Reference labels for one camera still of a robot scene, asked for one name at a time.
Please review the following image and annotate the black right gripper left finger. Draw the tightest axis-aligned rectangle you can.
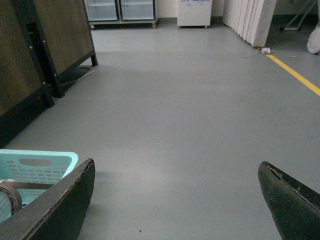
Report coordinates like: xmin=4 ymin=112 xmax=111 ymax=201
xmin=0 ymin=158 xmax=96 ymax=240

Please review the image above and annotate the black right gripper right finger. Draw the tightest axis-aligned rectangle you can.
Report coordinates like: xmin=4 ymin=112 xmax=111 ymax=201
xmin=257 ymin=161 xmax=320 ymax=240

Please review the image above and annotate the brown basket handle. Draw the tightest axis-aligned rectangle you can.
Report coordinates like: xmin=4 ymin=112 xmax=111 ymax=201
xmin=0 ymin=179 xmax=53 ymax=221

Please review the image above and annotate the light blue plastic basket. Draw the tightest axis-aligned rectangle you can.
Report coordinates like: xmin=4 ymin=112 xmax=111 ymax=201
xmin=0 ymin=148 xmax=79 ymax=223

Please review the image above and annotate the white shoe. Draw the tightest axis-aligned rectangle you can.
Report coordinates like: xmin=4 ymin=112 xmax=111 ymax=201
xmin=307 ymin=24 xmax=320 ymax=54

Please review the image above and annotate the dark wooden display stand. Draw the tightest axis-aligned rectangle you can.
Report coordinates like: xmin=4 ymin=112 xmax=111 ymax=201
xmin=0 ymin=0 xmax=98 ymax=147

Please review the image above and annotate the white folding partition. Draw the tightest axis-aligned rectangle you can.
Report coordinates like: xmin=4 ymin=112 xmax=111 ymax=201
xmin=222 ymin=0 xmax=277 ymax=48

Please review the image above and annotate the glass door refrigerator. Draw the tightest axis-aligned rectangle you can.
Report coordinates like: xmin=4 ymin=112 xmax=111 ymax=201
xmin=84 ymin=0 xmax=159 ymax=30

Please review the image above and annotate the white chest freezer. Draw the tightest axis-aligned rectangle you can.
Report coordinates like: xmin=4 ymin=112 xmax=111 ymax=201
xmin=177 ymin=0 xmax=212 ymax=29

